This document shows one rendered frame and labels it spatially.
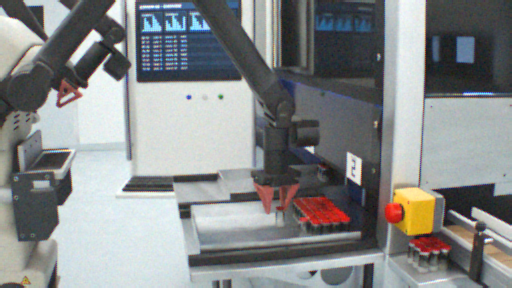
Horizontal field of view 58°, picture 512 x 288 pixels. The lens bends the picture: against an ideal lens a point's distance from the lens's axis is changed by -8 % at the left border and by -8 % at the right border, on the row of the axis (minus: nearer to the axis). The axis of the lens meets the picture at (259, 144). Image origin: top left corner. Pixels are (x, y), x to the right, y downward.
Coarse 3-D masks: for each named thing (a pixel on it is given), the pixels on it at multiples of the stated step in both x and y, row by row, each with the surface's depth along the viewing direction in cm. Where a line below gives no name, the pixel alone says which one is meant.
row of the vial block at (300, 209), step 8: (296, 200) 122; (296, 208) 119; (304, 208) 116; (296, 216) 120; (304, 216) 113; (312, 216) 110; (312, 224) 107; (320, 224) 106; (312, 232) 107; (320, 232) 107
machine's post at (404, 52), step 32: (416, 0) 90; (416, 32) 91; (416, 64) 92; (384, 96) 98; (416, 96) 94; (384, 128) 98; (416, 128) 95; (384, 160) 99; (416, 160) 96; (384, 192) 100; (384, 224) 100; (384, 256) 100
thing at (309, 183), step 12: (252, 168) 159; (300, 168) 162; (312, 168) 163; (228, 180) 157; (240, 180) 157; (252, 180) 157; (300, 180) 156; (312, 180) 156; (228, 192) 135; (240, 192) 144; (252, 192) 133; (276, 192) 135; (300, 192) 136; (312, 192) 137; (324, 192) 138; (336, 192) 138; (348, 192) 139
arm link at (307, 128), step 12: (276, 108) 106; (288, 108) 107; (276, 120) 107; (288, 120) 108; (300, 120) 111; (312, 120) 112; (300, 132) 112; (312, 132) 112; (300, 144) 112; (312, 144) 114
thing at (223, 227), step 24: (192, 216) 117; (216, 216) 124; (240, 216) 124; (264, 216) 124; (288, 216) 124; (216, 240) 108; (240, 240) 108; (264, 240) 100; (288, 240) 101; (312, 240) 102; (336, 240) 103
